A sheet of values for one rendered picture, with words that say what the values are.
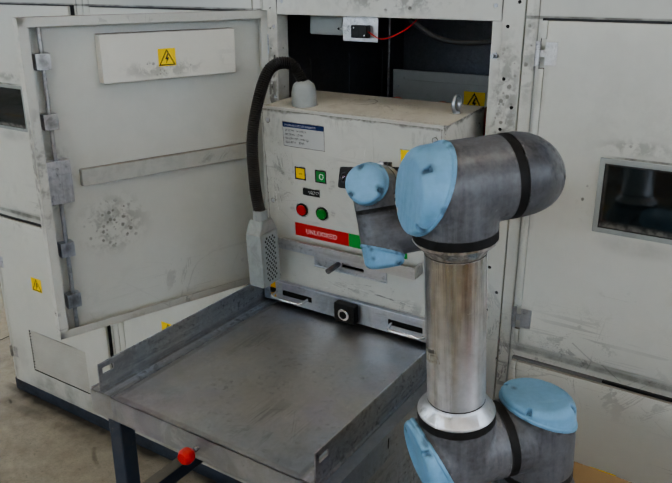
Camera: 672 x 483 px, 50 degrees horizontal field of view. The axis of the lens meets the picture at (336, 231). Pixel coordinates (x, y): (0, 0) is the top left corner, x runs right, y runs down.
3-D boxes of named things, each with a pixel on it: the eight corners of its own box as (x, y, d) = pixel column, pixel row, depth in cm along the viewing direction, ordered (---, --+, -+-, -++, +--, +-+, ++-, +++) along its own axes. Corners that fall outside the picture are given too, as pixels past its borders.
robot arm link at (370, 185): (346, 212, 128) (338, 165, 128) (362, 210, 139) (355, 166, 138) (389, 205, 126) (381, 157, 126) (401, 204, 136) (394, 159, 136)
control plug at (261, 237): (264, 289, 181) (259, 225, 175) (249, 285, 184) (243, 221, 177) (283, 277, 187) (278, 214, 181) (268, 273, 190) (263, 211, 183)
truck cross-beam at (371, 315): (446, 349, 169) (447, 326, 167) (264, 297, 197) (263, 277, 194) (455, 339, 173) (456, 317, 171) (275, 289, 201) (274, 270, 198)
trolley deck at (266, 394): (331, 520, 125) (331, 492, 123) (93, 411, 157) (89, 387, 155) (480, 358, 179) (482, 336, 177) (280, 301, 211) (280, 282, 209)
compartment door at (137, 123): (51, 330, 177) (6, 16, 153) (265, 268, 215) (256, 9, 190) (61, 340, 172) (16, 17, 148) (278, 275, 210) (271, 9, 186)
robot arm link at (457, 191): (520, 493, 109) (533, 142, 89) (428, 519, 105) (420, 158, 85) (484, 445, 120) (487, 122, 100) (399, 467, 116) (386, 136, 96)
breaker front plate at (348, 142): (436, 329, 169) (440, 130, 151) (272, 284, 194) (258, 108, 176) (438, 326, 170) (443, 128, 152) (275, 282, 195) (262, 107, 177)
